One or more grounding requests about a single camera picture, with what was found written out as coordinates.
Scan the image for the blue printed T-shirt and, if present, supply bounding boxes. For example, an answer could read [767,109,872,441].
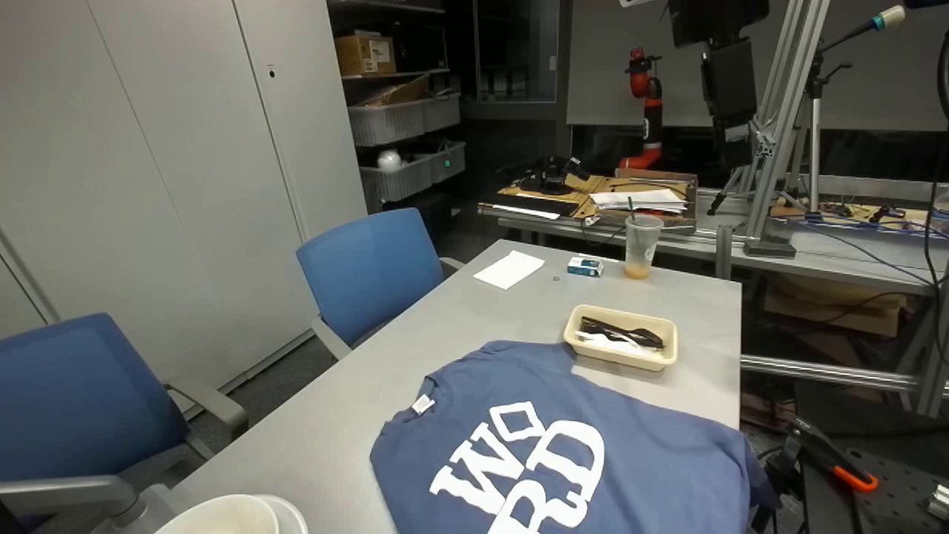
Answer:
[371,342,773,534]

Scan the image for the white paper sheet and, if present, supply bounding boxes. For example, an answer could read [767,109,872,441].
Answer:
[477,251,543,291]

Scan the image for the small blue white box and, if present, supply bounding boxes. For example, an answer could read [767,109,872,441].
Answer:
[566,258,601,279]

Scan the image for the far blue office chair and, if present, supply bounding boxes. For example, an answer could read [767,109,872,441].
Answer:
[297,207,460,358]

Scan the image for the blue office chair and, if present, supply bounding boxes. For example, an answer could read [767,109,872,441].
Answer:
[0,312,250,534]
[297,207,460,358]

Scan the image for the black utensils in tray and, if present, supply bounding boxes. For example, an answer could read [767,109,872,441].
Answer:
[580,316,663,350]

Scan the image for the beige food tray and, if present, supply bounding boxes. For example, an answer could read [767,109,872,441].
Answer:
[564,306,680,371]

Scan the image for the clear plastic cup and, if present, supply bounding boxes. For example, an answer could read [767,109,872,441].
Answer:
[622,212,663,279]

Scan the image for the stack of papers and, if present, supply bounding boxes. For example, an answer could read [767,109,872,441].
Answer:
[592,186,686,212]

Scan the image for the grey metal shelf rack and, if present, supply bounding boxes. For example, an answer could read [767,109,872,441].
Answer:
[327,0,466,210]

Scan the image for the cardboard box on shelf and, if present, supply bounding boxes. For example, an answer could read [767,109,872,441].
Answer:
[336,29,396,73]

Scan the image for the red black small robot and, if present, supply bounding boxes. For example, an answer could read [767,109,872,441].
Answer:
[622,48,663,168]

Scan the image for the white round bowl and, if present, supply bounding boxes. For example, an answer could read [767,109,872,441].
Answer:
[153,496,308,534]

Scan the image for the microphone tripod stand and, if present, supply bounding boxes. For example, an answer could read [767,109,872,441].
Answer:
[803,2,908,221]

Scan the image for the near blue office chair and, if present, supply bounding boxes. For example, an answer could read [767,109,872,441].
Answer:
[0,312,250,534]

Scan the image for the cluttered back workbench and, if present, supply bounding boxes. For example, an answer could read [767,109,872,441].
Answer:
[474,165,949,296]

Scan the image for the aluminium frame stand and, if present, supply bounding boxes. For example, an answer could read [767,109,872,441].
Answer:
[745,0,831,258]

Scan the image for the orange handled clamp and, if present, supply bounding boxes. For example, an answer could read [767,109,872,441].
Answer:
[785,417,878,496]

